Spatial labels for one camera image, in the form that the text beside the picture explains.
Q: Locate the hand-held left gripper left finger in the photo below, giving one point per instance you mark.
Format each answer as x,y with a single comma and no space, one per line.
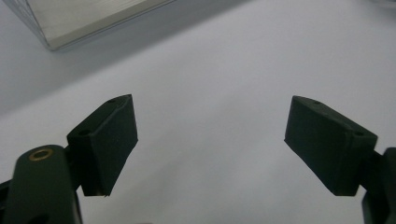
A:
106,146

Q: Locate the clear plastic box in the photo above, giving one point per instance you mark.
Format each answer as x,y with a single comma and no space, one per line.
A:
84,18

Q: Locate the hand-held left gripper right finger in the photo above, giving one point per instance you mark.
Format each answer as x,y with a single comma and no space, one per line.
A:
327,146

